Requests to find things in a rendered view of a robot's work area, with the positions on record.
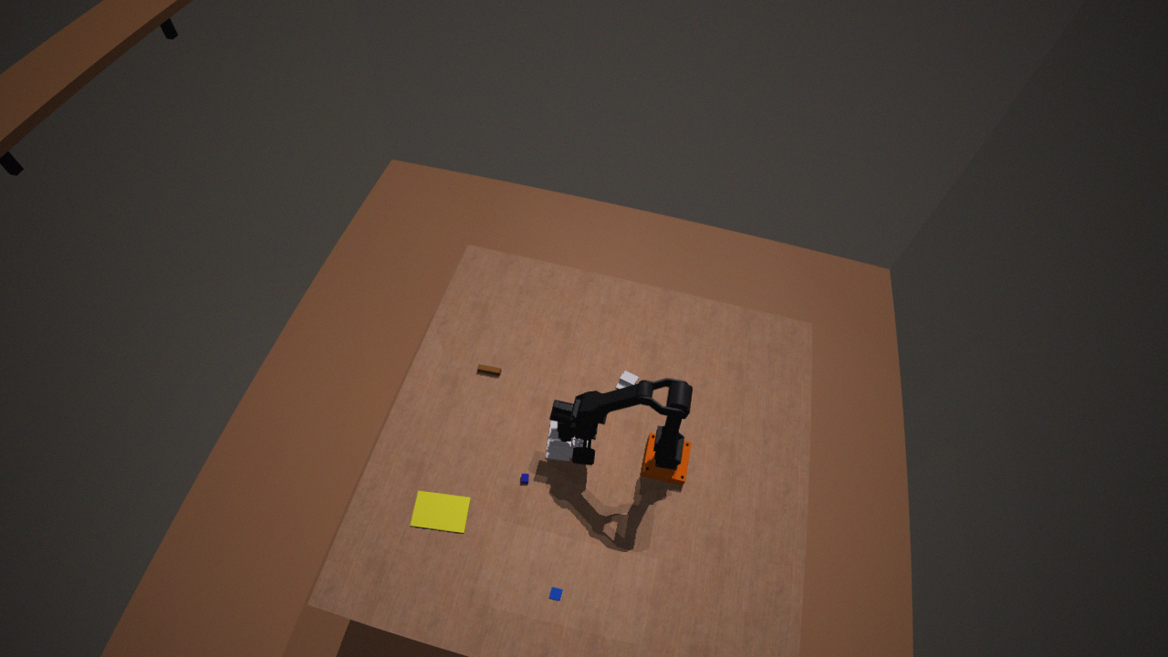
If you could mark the yellow flat rectangular plate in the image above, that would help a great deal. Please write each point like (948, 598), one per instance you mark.
(440, 511)

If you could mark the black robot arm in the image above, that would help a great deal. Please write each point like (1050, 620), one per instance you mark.
(592, 407)

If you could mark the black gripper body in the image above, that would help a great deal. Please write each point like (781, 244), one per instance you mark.
(584, 455)

